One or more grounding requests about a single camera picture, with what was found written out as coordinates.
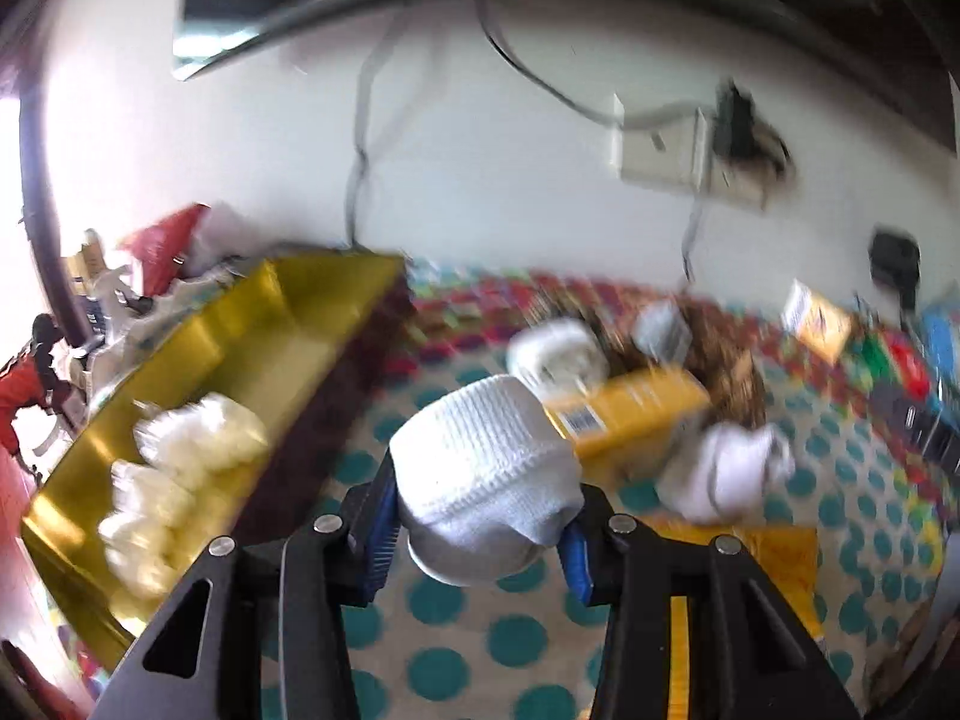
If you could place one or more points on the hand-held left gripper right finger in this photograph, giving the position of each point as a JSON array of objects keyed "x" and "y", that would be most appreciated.
[{"x": 577, "y": 562}]

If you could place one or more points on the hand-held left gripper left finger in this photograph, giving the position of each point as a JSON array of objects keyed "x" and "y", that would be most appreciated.
[{"x": 379, "y": 532}]

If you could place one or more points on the white sock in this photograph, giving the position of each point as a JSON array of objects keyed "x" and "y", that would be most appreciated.
[
  {"x": 724, "y": 472},
  {"x": 559, "y": 364},
  {"x": 480, "y": 465}
]

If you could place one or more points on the yellow packet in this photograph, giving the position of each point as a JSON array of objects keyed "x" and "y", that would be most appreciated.
[
  {"x": 630, "y": 412},
  {"x": 772, "y": 562}
]

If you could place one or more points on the brown foil packet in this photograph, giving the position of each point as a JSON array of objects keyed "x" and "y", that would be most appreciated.
[{"x": 724, "y": 364}]

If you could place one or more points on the cream sock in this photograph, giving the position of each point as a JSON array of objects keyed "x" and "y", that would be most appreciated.
[
  {"x": 150, "y": 495},
  {"x": 202, "y": 427}
]

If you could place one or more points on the dark red tin box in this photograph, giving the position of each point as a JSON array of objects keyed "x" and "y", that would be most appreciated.
[{"x": 285, "y": 330}]

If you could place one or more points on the small yellow box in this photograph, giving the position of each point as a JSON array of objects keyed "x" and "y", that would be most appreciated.
[{"x": 814, "y": 319}]

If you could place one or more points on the green and red packet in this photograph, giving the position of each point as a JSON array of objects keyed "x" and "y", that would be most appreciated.
[{"x": 885, "y": 364}]

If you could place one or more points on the black power adapter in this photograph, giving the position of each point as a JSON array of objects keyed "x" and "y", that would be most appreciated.
[{"x": 739, "y": 127}]

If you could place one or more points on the small grey packet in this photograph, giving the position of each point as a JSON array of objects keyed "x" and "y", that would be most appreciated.
[{"x": 664, "y": 330}]

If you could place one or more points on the red plastic bag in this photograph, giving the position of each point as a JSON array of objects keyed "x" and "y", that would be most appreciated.
[{"x": 165, "y": 236}]

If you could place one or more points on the dog in orange coat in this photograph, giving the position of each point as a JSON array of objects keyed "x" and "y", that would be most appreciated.
[{"x": 22, "y": 382}]

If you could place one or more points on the white wall socket plate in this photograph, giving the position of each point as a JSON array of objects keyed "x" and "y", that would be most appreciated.
[{"x": 660, "y": 154}]

